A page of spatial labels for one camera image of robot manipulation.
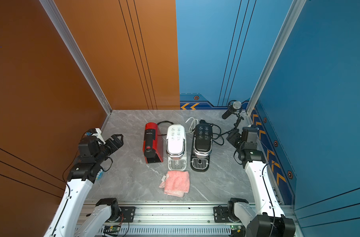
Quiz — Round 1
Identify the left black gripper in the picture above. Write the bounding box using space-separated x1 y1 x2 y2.
94 133 123 166

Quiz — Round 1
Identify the red coffee machine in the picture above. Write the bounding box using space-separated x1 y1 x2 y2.
142 122 163 164

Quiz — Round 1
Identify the pink cloth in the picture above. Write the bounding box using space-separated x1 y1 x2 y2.
159 170 190 198

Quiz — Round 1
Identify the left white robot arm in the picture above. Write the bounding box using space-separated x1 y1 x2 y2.
45 129 124 237

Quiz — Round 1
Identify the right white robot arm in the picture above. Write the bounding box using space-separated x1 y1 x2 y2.
227 127 296 237

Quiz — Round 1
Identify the black coffee machine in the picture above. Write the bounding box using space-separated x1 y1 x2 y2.
190 119 213 172

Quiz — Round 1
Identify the white coffee machine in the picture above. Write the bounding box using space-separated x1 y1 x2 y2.
166 124 187 171

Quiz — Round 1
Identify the black microphone on tripod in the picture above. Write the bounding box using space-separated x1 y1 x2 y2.
222 100 244 140

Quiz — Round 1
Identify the blue owl toy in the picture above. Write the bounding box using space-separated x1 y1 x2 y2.
96 169 104 180

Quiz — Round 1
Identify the green circuit board left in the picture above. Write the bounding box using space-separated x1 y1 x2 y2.
103 225 121 237

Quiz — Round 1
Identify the green circuit board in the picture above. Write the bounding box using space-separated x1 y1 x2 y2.
103 225 121 237
229 225 246 237

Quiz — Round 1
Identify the green circuit board right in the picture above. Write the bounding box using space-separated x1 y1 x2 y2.
229 225 246 237

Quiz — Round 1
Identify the black power cable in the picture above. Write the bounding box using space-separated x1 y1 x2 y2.
210 123 225 146

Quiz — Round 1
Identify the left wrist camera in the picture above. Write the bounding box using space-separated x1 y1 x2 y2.
85 128 105 144

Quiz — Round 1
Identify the white power cable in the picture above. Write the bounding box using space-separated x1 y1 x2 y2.
185 117 199 134

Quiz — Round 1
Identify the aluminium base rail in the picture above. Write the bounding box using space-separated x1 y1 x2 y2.
76 199 302 237

